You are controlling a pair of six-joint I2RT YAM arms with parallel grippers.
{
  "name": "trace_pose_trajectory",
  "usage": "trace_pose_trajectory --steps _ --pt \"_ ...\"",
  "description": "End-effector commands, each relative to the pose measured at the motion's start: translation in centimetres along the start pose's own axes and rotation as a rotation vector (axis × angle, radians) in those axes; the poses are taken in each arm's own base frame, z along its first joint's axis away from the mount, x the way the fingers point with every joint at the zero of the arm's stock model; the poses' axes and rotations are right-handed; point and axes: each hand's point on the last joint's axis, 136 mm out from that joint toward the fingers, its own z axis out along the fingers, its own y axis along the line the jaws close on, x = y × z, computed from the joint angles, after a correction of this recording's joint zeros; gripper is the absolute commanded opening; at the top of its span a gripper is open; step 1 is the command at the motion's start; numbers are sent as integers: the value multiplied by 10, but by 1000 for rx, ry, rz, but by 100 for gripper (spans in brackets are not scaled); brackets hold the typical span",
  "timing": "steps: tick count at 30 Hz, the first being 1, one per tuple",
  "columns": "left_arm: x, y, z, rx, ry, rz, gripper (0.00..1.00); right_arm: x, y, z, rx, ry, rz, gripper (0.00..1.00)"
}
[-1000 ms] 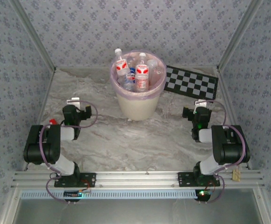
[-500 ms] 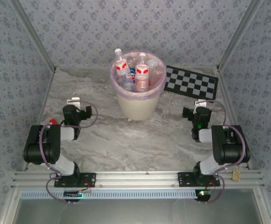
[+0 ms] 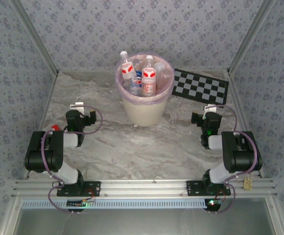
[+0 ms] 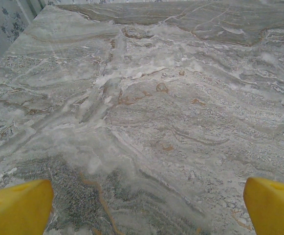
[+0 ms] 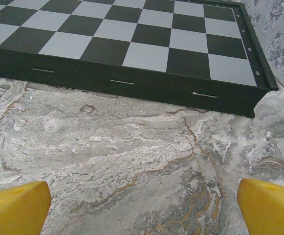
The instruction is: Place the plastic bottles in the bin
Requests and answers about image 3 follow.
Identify cream plastic waste bin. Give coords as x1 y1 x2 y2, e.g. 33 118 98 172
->
114 51 175 127

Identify clear plastic bottle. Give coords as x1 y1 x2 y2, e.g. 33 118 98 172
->
153 61 173 85

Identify blue Pepsi label bottle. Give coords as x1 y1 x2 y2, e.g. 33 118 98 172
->
129 70 144 96

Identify white cap red label bottle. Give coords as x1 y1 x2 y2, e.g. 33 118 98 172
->
141 55 157 97
119 50 138 90

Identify purple translucent bin liner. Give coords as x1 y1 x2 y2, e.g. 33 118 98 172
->
114 51 175 106

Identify black grey checkerboard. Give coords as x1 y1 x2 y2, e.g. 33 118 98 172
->
172 68 230 108

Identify grey metal panel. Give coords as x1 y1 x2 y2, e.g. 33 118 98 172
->
12 197 279 235

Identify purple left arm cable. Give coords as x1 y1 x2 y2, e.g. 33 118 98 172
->
42 105 104 215

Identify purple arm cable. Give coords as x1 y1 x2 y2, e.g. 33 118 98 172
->
206 104 259 215
42 105 104 215

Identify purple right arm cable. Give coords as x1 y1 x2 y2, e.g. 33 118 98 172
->
206 104 259 215

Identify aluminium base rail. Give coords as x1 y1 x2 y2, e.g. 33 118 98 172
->
11 179 277 198

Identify slotted grey cable duct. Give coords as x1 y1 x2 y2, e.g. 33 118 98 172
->
21 198 206 210

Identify aluminium frame post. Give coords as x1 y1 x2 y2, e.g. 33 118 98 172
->
9 0 60 74
227 0 277 75

